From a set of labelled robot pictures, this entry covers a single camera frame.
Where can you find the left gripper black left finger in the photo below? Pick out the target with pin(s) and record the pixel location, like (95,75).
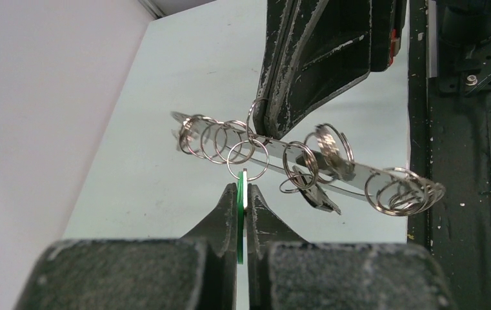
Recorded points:
(195,271)

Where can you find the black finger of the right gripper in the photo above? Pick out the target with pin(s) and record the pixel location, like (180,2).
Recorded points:
(279,16)
(332,46)

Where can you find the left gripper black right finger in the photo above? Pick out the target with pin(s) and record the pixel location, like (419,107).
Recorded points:
(287,272)

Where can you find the green tagged key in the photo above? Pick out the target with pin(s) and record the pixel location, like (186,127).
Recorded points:
(241,205)

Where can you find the black headed key on ring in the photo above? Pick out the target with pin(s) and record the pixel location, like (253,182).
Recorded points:
(314,195)

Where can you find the left aluminium frame post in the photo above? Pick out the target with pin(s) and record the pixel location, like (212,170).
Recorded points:
(152,8)

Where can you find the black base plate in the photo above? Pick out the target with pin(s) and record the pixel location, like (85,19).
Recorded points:
(449,104)

